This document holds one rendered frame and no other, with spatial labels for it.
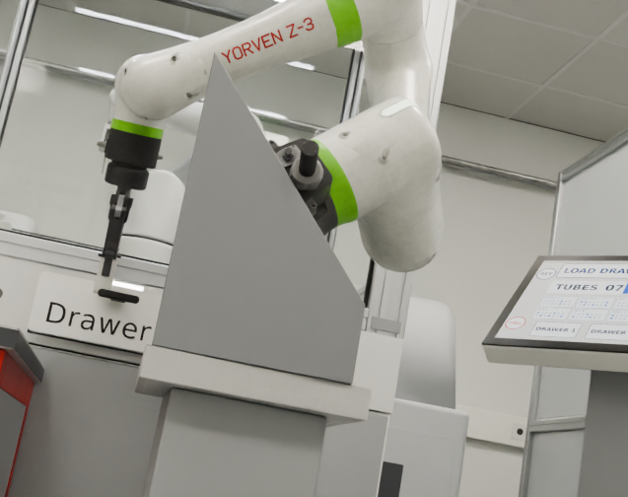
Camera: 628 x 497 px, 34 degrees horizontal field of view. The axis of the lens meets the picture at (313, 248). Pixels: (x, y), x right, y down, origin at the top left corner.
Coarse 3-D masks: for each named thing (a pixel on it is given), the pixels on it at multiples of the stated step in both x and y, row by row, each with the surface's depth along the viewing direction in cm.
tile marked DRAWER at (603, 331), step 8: (592, 328) 190; (600, 328) 189; (608, 328) 188; (616, 328) 187; (624, 328) 186; (584, 336) 188; (592, 336) 188; (600, 336) 187; (608, 336) 186; (616, 336) 185; (624, 336) 184
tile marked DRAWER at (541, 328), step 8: (536, 328) 196; (544, 328) 195; (552, 328) 194; (560, 328) 193; (568, 328) 192; (576, 328) 191; (544, 336) 193; (552, 336) 192; (560, 336) 191; (568, 336) 190
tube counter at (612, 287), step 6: (612, 282) 200; (618, 282) 200; (624, 282) 199; (606, 288) 199; (612, 288) 199; (618, 288) 198; (624, 288) 197; (612, 294) 197; (618, 294) 196; (624, 294) 196
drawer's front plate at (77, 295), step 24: (48, 288) 184; (72, 288) 185; (120, 288) 187; (96, 312) 185; (120, 312) 186; (144, 312) 187; (72, 336) 183; (96, 336) 184; (120, 336) 185; (144, 336) 186
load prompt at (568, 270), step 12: (564, 264) 212; (576, 264) 210; (588, 264) 209; (600, 264) 207; (612, 264) 206; (624, 264) 204; (564, 276) 208; (576, 276) 206; (588, 276) 205; (600, 276) 203; (612, 276) 202; (624, 276) 201
